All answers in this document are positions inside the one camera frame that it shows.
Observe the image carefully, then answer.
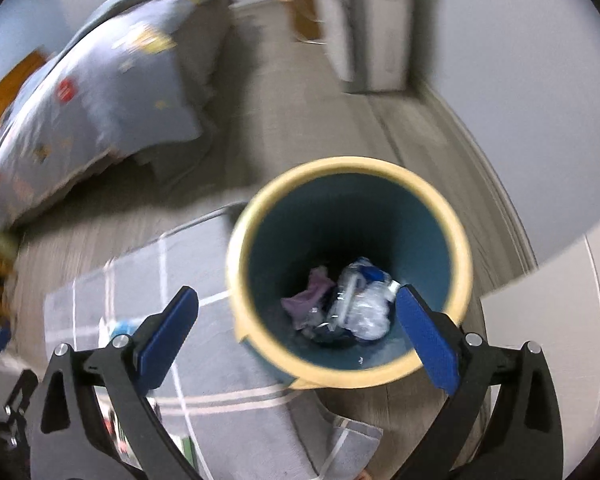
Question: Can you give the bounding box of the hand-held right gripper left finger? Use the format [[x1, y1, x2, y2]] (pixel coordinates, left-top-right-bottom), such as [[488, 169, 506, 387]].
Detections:
[[29, 285, 201, 480]]

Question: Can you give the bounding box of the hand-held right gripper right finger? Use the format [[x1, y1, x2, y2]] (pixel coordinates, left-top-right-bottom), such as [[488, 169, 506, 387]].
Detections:
[[395, 284, 565, 480]]

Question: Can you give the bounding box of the clear plastic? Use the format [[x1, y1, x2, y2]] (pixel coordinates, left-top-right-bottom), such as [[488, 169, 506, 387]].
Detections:
[[327, 257, 400, 343]]

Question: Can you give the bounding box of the purple wrapper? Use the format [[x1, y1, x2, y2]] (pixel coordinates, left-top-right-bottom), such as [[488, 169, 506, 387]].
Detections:
[[281, 266, 337, 331]]

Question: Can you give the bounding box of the teal bin with yellow rim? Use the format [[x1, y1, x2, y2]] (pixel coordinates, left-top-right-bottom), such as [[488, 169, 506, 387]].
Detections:
[[226, 156, 475, 391]]

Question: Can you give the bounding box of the blue face mask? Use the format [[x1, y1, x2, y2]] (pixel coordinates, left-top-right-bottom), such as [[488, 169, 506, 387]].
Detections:
[[107, 319, 142, 342]]

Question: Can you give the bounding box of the grey checked mat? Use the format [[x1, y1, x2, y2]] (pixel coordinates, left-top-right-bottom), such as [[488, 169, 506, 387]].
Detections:
[[44, 202, 383, 480]]

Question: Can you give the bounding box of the white furniture panel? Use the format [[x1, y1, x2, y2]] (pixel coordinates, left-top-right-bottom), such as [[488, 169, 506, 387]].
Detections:
[[480, 212, 600, 480]]

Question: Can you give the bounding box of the wooden bed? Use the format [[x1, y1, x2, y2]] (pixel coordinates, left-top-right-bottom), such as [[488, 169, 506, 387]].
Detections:
[[0, 50, 56, 146]]

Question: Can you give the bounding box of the bed with blue duvet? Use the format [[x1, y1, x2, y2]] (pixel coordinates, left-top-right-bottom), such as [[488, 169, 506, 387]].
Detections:
[[0, 0, 233, 231]]

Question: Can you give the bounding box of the grey bed sheet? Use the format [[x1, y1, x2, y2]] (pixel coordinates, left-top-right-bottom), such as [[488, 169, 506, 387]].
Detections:
[[130, 0, 236, 186]]

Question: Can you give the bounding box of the white air purifier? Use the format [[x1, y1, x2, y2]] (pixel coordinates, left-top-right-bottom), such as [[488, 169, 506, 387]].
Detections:
[[310, 0, 413, 95]]

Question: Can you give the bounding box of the wooden cabinet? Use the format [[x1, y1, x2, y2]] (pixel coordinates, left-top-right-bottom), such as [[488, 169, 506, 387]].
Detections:
[[277, 0, 326, 43]]

